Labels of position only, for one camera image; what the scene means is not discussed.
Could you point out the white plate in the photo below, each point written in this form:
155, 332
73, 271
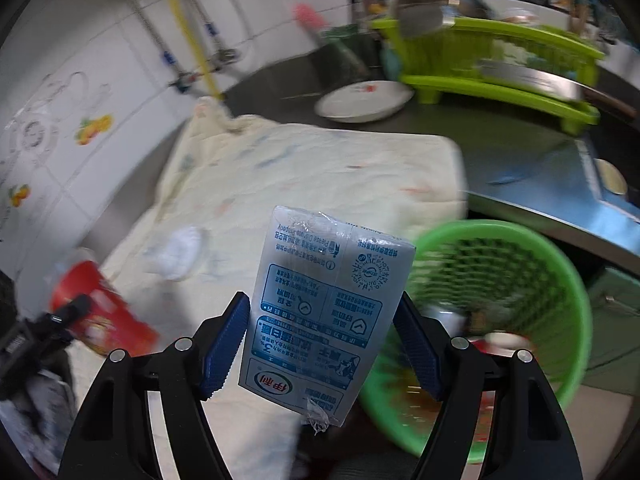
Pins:
360, 100

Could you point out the green plastic basket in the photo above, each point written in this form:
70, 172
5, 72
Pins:
550, 280

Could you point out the silver and blue can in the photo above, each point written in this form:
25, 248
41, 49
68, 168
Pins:
449, 320

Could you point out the steel cleaver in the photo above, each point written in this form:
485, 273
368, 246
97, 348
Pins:
530, 77

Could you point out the pink brush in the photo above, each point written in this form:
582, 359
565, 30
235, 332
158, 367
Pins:
310, 17

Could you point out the round beige board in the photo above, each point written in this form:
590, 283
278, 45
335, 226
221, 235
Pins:
611, 176

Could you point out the metal wall valve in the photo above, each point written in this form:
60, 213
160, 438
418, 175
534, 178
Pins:
220, 57

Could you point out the green dish rack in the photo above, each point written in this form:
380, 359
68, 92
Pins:
500, 85

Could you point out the green glass jar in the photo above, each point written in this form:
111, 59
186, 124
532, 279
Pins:
345, 42

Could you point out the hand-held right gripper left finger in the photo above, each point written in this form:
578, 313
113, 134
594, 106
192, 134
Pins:
225, 347

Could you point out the red snack cup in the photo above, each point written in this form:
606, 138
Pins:
110, 315

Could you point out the crumpled printed paper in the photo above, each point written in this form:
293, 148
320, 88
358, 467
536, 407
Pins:
35, 410

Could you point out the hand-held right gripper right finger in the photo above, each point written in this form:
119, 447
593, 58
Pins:
417, 347

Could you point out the steel pot lid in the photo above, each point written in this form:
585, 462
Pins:
430, 5

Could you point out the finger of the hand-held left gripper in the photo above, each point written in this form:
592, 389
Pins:
70, 312

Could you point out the blue and white milk carton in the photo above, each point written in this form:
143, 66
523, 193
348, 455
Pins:
320, 310

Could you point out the cream cloth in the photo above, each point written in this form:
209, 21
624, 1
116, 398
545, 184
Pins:
300, 170

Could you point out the crumpled white wrapper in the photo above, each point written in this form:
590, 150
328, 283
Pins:
175, 252

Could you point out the steel sink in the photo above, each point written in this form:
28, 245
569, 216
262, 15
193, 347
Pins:
550, 185

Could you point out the red cola can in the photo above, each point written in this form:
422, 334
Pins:
495, 344

